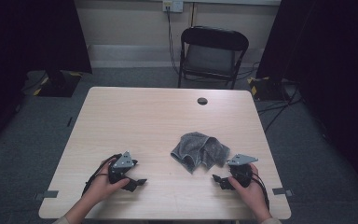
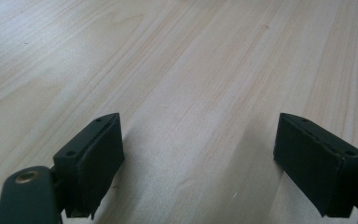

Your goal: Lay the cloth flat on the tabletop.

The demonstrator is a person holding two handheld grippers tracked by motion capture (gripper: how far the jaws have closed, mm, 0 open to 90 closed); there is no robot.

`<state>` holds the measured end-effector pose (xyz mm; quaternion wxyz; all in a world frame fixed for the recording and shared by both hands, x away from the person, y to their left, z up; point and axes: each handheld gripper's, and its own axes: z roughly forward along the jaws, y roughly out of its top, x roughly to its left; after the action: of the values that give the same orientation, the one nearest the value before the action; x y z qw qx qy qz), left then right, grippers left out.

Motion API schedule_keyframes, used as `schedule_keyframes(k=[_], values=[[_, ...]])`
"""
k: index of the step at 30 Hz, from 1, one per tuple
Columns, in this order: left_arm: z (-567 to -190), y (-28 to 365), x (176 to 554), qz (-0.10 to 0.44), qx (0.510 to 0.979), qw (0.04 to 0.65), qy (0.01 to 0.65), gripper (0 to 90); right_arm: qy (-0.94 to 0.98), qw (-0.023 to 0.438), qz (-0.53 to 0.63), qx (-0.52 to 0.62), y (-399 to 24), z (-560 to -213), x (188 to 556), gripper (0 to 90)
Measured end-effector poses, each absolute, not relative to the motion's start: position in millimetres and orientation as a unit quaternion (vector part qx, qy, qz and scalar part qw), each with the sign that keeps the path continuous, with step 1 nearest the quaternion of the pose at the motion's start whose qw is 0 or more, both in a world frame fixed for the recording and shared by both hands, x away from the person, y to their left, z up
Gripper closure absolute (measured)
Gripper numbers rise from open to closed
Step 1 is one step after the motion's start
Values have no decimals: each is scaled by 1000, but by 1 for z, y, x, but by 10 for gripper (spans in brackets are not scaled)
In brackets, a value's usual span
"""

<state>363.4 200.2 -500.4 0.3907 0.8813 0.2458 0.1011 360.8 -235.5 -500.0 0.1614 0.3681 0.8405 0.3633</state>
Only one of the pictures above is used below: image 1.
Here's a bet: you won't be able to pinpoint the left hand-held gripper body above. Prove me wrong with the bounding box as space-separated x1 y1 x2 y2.
107 150 139 185

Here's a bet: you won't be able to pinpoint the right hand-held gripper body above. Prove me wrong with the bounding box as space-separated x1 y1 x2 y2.
226 153 259 189

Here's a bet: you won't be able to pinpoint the grey towel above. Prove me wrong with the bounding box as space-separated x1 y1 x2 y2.
170 131 231 175

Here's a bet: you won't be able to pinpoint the person's right hand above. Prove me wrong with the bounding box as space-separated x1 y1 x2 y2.
227 163 273 219

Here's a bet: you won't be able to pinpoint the person's left hand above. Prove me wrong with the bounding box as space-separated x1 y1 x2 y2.
81 158 131 207

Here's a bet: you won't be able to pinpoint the grey tape strip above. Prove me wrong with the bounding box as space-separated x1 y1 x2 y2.
34 189 60 202
271 187 294 197

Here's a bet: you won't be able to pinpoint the black stand base yellow tape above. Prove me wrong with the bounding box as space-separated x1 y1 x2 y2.
32 69 84 98
246 76 291 103

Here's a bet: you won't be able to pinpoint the black folding chair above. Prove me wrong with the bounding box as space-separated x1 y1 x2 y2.
177 25 250 91

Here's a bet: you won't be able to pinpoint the dark curtain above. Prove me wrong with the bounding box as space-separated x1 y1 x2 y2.
0 0 93 157
255 0 358 202

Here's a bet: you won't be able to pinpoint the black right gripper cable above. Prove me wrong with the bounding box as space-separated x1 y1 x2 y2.
249 170 270 210

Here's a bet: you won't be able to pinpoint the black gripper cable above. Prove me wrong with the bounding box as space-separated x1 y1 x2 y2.
249 170 270 210
81 153 123 198

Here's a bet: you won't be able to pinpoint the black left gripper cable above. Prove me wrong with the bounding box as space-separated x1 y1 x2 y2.
81 153 123 198

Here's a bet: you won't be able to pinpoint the black floor cables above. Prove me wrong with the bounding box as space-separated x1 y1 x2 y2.
256 81 304 133

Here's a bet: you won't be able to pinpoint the black power cable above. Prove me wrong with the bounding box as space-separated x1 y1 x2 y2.
166 6 181 77

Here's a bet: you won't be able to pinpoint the white wall socket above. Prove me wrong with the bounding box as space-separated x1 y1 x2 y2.
162 0 185 14

